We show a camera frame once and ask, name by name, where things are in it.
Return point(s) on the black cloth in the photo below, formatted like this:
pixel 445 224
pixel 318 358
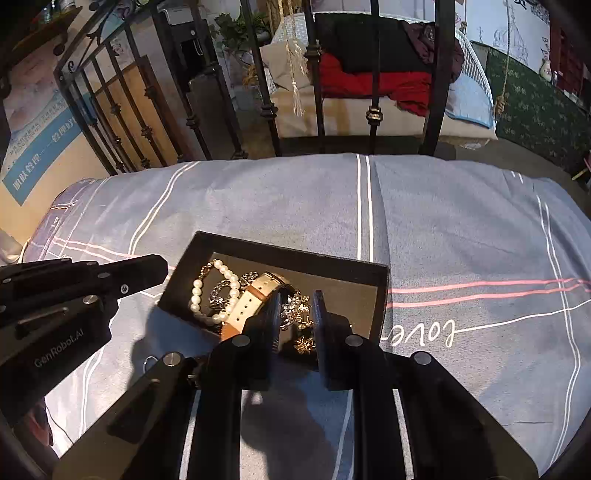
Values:
pixel 355 44

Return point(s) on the blue cushion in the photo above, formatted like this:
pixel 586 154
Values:
pixel 471 104

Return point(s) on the wooden wall shelf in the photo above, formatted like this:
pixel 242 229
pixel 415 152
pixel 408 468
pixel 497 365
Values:
pixel 46 30

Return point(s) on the black jewelry box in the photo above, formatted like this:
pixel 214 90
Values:
pixel 231 244

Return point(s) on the red cloth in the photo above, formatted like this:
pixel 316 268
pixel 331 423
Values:
pixel 364 85

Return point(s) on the maroon jacket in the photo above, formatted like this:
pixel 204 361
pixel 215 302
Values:
pixel 434 50

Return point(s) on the green patterned cloth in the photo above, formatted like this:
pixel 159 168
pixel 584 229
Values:
pixel 540 115

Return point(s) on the beige cushion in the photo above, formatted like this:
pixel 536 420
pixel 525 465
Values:
pixel 341 117

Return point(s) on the white wicker hanging chair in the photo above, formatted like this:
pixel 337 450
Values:
pixel 478 64

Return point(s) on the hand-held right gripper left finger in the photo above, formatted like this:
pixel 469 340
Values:
pixel 273 323

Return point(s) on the gold flower earring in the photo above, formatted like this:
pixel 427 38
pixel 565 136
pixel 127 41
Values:
pixel 304 344

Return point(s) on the small white vase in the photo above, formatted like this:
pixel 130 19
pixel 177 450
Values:
pixel 545 70

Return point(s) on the black iron bed frame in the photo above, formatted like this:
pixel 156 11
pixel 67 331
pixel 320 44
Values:
pixel 441 78

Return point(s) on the black water dispenser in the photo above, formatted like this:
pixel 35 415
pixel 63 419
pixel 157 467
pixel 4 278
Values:
pixel 189 50

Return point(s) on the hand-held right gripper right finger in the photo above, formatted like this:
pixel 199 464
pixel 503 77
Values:
pixel 319 323

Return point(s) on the white wall drawing poster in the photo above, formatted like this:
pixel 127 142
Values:
pixel 512 27

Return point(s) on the blue and white wall poster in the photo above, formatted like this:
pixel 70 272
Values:
pixel 37 138

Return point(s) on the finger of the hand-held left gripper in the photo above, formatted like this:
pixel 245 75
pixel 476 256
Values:
pixel 134 274

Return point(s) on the beige pillow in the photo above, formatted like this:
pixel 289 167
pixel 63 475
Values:
pixel 279 64

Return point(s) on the green leafy plant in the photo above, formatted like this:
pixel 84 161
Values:
pixel 238 30

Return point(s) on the grey striped blanket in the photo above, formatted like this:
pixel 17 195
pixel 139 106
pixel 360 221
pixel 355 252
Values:
pixel 286 198

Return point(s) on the black iron railing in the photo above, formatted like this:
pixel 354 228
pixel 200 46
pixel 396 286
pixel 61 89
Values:
pixel 138 115

